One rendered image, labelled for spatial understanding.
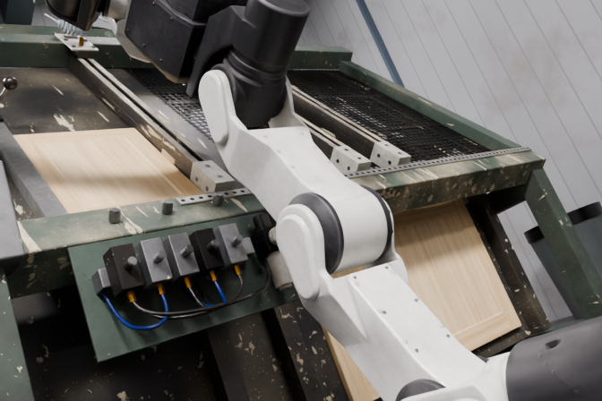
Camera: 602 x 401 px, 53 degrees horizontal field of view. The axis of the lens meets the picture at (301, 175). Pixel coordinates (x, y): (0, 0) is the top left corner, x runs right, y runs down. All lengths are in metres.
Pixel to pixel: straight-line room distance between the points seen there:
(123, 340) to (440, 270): 1.31
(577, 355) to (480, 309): 1.60
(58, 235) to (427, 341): 0.78
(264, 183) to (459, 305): 1.32
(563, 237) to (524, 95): 2.46
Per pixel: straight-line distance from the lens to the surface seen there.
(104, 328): 1.29
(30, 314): 1.55
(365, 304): 0.96
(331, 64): 3.24
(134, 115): 1.97
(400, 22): 5.73
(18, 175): 1.60
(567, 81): 4.71
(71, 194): 1.56
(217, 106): 1.14
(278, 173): 1.07
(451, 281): 2.29
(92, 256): 1.33
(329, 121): 2.29
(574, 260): 2.58
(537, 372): 0.79
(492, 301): 2.43
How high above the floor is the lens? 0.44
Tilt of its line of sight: 16 degrees up
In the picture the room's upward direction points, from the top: 22 degrees counter-clockwise
